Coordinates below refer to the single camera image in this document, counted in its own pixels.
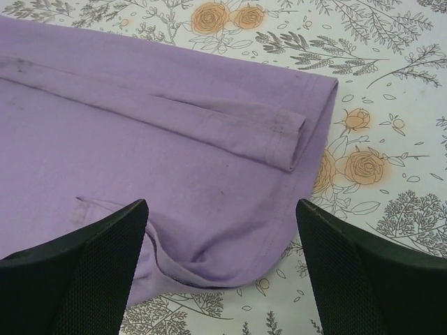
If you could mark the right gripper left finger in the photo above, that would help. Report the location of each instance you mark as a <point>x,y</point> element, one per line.
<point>75,284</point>

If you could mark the purple t shirt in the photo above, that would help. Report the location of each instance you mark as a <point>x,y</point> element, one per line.
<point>220,149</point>

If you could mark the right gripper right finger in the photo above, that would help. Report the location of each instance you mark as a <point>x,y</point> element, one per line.
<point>364,284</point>

